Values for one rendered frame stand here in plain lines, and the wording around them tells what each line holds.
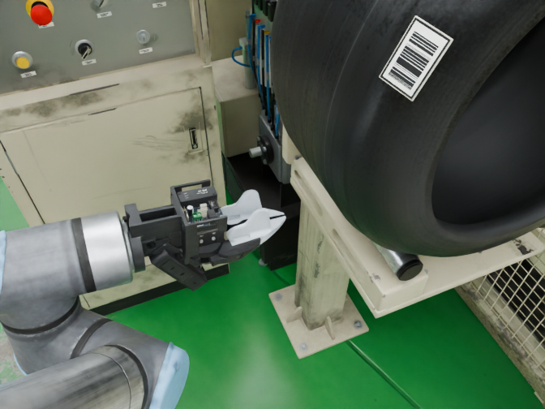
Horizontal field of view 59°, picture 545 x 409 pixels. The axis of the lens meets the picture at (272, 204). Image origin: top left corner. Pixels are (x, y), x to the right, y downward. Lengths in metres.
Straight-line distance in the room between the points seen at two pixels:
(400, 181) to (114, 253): 0.32
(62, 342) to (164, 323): 1.15
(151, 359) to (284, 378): 1.09
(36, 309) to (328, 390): 1.18
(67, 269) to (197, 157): 0.84
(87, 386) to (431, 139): 0.40
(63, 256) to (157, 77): 0.70
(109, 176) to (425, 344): 1.16
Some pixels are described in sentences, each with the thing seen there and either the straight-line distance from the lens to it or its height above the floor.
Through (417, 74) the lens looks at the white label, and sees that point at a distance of 0.45.
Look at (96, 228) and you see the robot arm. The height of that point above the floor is 1.10.
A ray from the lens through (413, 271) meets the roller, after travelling 0.78.
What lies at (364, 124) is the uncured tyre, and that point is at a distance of 0.49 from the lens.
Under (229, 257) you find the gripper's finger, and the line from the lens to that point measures 0.62.
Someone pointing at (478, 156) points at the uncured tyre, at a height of 0.93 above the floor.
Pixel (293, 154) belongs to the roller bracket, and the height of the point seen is 0.88.
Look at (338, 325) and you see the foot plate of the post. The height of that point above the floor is 0.01.
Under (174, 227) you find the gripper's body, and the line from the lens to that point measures 0.58.
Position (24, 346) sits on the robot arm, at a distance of 0.66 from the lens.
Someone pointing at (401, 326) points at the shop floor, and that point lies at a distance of 1.78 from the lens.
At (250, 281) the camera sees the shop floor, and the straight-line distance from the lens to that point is 1.82.
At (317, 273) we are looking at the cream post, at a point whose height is 0.37.
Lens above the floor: 1.52
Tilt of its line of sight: 47 degrees down
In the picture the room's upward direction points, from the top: straight up
